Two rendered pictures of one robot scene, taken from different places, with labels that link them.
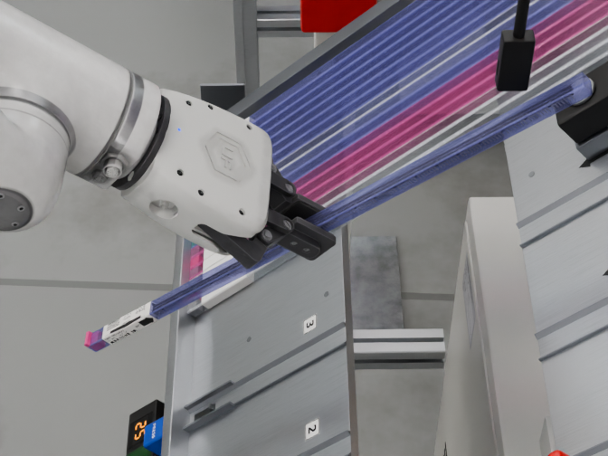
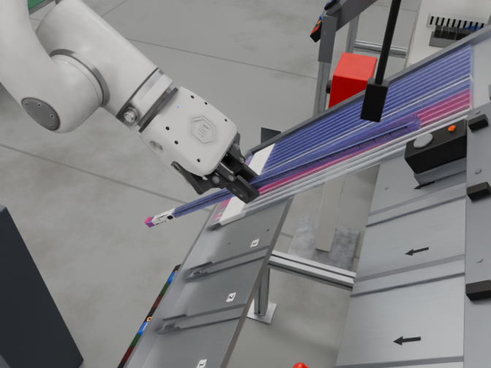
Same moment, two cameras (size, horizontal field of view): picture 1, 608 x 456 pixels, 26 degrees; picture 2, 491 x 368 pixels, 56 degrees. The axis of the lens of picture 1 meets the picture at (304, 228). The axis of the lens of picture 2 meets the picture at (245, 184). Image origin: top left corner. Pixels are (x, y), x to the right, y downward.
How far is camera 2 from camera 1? 0.43 m
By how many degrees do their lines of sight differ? 15
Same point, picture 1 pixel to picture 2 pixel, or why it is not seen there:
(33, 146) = (63, 80)
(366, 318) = (335, 261)
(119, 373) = not seen: hidden behind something
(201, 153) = (186, 123)
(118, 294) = not seen: hidden behind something
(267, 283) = (248, 219)
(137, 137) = (145, 101)
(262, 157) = (226, 137)
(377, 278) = (345, 246)
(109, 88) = (136, 70)
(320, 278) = (269, 221)
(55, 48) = (111, 40)
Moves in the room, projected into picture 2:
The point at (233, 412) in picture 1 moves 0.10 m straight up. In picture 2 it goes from (207, 277) to (203, 239)
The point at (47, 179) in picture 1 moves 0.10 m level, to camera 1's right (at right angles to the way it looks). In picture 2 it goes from (70, 103) to (152, 122)
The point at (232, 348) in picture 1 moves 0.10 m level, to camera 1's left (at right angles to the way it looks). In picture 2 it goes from (221, 246) to (172, 231)
